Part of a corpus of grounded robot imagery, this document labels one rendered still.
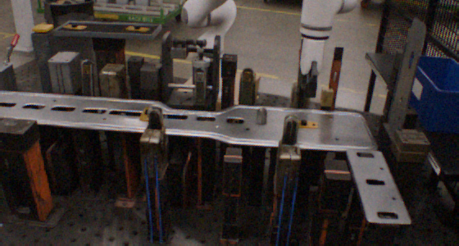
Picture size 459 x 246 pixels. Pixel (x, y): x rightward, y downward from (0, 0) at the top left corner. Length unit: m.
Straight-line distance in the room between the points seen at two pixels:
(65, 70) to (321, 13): 0.83
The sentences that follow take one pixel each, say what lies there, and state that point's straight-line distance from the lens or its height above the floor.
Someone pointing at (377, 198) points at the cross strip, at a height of 1.00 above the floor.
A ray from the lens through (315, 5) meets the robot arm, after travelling 1.06.
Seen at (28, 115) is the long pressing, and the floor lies 1.00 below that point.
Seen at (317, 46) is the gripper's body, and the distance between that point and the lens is 1.09.
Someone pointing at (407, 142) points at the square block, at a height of 1.06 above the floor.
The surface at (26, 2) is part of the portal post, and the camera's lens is 5.26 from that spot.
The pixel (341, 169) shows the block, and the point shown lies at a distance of 1.09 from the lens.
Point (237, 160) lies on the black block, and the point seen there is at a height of 0.99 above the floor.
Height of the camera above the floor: 1.58
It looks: 28 degrees down
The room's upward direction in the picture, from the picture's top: 2 degrees clockwise
